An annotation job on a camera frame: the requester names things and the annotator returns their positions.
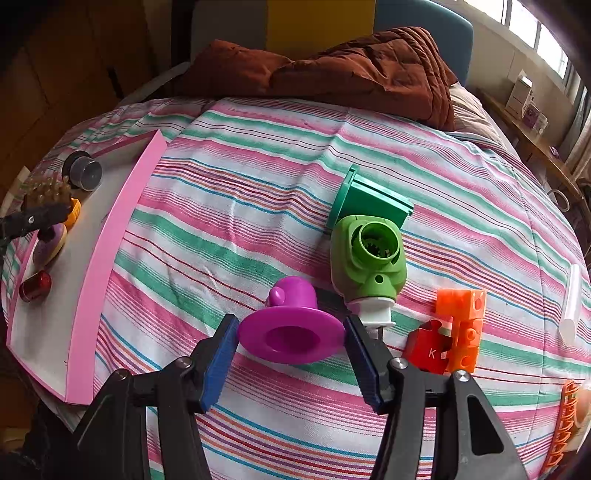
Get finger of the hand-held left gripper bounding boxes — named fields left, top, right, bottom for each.
left=0, top=203, right=71, bottom=252

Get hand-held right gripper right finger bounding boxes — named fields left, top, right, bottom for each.
left=344, top=315, right=529, bottom=480

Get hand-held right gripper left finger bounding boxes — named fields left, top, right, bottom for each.
left=71, top=314, right=241, bottom=480

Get brown spiky brush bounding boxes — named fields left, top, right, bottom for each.
left=21, top=178, right=75, bottom=217

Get purple oval sponge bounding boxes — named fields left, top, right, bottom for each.
left=31, top=224, right=69, bottom=268

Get orange plastic clip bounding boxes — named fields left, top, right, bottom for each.
left=62, top=198, right=83, bottom=229

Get pink white cardboard tray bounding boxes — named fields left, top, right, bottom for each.
left=6, top=130, right=169, bottom=407

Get red puzzle piece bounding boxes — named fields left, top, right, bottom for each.
left=401, top=320, right=455, bottom=374

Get black grey cylinder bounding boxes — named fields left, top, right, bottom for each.
left=62, top=151, right=103, bottom=192

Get red shiny cylinder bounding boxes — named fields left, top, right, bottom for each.
left=18, top=271, right=52, bottom=303

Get green white plastic grinder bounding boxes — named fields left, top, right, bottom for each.
left=330, top=215, right=408, bottom=340

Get orange building blocks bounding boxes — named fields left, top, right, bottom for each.
left=435, top=288, right=488, bottom=374

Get teal green plastic holder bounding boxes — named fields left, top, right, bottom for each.
left=325, top=165, right=415, bottom=232

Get wooden wardrobe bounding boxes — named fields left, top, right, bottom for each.
left=0, top=0, right=195, bottom=185

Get orange plastic comb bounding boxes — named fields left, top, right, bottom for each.
left=542, top=381, right=580, bottom=474

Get striped bedsheet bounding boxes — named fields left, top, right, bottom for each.
left=0, top=95, right=591, bottom=480

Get white plastic tube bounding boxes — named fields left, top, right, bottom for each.
left=557, top=264, right=581, bottom=347

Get peach round object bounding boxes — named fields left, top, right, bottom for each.
left=573, top=388, right=591, bottom=439

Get white pillow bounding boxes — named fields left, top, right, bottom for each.
left=445, top=83, right=515, bottom=153

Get wooden shelf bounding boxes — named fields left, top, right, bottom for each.
left=480, top=88, right=591, bottom=217

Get brown quilted duvet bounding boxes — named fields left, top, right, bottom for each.
left=178, top=27, right=459, bottom=132

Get white box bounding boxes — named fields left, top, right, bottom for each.
left=505, top=74, right=534, bottom=118

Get beige curtain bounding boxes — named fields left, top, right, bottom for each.
left=561, top=69, right=591, bottom=185

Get grey yellow blue headboard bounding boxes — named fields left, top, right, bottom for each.
left=189, top=0, right=475, bottom=88

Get window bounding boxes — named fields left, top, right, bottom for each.
left=471, top=0, right=583, bottom=84

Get white bed rail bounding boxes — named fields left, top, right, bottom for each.
left=117, top=62, right=192, bottom=104

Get white cable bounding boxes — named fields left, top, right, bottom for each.
left=549, top=187, right=573, bottom=213

